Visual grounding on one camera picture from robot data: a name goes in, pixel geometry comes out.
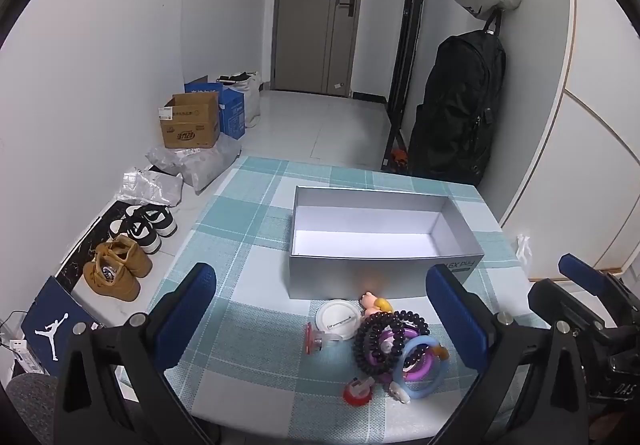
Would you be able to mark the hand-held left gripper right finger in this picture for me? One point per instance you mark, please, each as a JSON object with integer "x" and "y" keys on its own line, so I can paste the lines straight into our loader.
{"x": 457, "y": 317}

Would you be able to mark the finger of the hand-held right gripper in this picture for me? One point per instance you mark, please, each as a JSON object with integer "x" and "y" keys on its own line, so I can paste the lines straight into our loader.
{"x": 575, "y": 267}
{"x": 555, "y": 300}

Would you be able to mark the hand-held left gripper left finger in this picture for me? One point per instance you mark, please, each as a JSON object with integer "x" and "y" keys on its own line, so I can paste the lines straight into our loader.
{"x": 185, "y": 317}

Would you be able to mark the purple bangle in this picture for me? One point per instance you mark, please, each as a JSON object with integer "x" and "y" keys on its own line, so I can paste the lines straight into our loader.
{"x": 422, "y": 373}

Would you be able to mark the small cartoon figure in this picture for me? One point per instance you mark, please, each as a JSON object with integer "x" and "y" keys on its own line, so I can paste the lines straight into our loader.
{"x": 372, "y": 302}

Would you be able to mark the grey cardboard box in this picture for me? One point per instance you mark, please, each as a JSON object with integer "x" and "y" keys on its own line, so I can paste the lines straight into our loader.
{"x": 350, "y": 275}

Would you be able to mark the tan boot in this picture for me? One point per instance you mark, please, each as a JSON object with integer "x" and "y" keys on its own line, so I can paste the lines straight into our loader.
{"x": 110, "y": 280}
{"x": 127, "y": 255}

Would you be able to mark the small white charm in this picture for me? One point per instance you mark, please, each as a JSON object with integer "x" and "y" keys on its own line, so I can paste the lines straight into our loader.
{"x": 400, "y": 393}

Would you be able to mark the black white sneaker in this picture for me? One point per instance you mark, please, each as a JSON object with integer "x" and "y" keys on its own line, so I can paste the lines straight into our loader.
{"x": 137, "y": 232}
{"x": 150, "y": 220}

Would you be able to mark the teal checked tablecloth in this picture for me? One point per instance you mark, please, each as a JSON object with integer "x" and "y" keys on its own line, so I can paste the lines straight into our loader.
{"x": 240, "y": 225}

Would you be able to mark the navy shoe box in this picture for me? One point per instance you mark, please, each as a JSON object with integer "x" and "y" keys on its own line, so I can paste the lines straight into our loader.
{"x": 50, "y": 320}

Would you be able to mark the silver plastic parcel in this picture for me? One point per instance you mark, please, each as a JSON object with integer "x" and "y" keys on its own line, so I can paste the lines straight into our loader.
{"x": 147, "y": 187}

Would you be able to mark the white power strip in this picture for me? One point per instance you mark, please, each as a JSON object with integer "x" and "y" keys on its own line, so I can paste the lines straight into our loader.
{"x": 25, "y": 357}

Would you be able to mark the white cabinet with wooden trim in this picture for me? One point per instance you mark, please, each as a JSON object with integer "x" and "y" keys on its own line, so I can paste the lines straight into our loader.
{"x": 585, "y": 100}

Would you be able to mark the grey chair seat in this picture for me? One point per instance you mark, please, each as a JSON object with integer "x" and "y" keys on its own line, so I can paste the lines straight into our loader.
{"x": 32, "y": 405}

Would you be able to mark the brown cardboard box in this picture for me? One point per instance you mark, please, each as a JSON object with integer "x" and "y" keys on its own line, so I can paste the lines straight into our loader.
{"x": 192, "y": 127}

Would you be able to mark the black backpack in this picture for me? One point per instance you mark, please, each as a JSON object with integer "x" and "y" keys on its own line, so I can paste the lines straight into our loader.
{"x": 457, "y": 110}

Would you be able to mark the blue cardboard box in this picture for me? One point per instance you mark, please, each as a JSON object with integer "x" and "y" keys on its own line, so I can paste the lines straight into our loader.
{"x": 232, "y": 115}

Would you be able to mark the white tote bag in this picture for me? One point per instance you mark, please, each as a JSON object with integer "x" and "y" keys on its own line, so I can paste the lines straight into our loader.
{"x": 250, "y": 97}

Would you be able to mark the black metal rack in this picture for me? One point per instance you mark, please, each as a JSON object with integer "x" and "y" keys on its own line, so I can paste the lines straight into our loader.
{"x": 407, "y": 50}

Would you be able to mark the grey brown door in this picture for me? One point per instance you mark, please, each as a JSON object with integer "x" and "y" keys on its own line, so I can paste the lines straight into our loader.
{"x": 310, "y": 25}

